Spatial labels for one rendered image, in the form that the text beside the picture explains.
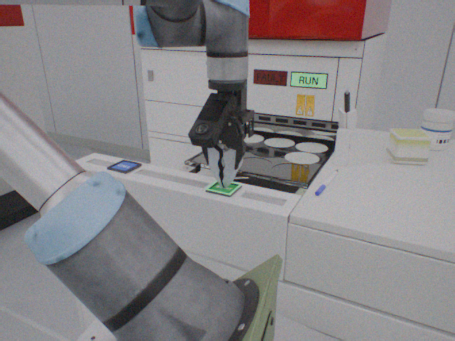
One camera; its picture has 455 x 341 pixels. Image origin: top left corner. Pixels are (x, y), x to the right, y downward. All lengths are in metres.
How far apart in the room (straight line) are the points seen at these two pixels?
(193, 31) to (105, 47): 3.11
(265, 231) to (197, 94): 0.82
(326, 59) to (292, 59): 0.11
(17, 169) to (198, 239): 0.37
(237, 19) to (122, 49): 2.97
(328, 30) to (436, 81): 1.61
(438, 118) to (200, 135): 0.65
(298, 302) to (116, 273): 0.44
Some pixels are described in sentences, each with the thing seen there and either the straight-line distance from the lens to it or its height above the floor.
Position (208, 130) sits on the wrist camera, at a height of 1.11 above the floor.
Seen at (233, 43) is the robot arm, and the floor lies 1.24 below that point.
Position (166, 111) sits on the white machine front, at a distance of 1.50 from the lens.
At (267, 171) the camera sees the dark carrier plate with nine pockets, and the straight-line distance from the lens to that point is 1.00.
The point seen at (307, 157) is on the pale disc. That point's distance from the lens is 1.12.
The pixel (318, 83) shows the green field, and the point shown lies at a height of 1.09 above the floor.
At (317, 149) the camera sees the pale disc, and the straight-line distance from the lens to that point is 1.20.
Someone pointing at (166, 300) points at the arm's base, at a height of 1.02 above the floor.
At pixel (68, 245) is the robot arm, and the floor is 1.07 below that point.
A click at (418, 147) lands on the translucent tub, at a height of 1.01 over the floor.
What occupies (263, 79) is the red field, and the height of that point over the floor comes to 1.09.
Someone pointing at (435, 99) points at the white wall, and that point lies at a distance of 2.71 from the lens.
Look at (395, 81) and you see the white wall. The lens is 2.69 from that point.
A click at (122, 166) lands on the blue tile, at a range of 0.89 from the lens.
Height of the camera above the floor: 1.28
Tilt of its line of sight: 22 degrees down
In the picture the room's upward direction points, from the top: straight up
